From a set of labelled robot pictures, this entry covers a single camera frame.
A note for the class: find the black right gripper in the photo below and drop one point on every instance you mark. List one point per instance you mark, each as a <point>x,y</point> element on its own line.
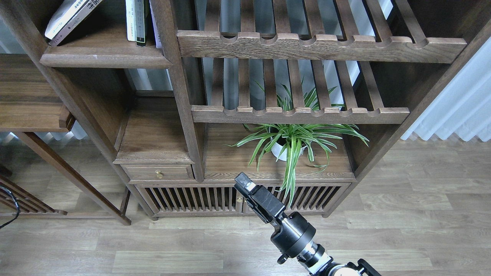
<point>293,235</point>

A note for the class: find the maroon book white characters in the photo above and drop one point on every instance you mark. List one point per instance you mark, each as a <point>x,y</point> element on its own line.
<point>80,16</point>

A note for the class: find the yellow green book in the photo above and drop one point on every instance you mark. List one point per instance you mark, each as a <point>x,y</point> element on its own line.
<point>60,18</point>

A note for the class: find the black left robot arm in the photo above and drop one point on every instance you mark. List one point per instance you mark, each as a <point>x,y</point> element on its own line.
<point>15,203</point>

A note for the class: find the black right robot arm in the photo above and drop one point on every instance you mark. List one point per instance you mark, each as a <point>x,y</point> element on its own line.
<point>322,264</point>

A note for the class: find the green spider plant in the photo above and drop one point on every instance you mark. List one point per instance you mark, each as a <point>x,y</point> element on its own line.
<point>292,138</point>

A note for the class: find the brass drawer knob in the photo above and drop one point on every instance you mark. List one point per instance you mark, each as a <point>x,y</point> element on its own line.
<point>159,174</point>

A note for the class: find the dark wooden bookshelf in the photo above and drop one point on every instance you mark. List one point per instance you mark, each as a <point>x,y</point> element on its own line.
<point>376,64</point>

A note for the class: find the white upright book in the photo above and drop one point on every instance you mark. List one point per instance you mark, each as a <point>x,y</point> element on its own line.
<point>130,20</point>

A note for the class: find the dark green upright book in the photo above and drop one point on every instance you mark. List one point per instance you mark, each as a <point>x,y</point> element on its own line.
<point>142,10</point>

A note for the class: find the wooden side table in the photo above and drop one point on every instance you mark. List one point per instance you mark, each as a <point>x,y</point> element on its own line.
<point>29,105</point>

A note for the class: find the white curtain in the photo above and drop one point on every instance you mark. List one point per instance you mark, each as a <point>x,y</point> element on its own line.
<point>463,108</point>

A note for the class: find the white book behind post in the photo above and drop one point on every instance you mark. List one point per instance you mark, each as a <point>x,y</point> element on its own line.
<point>155,28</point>

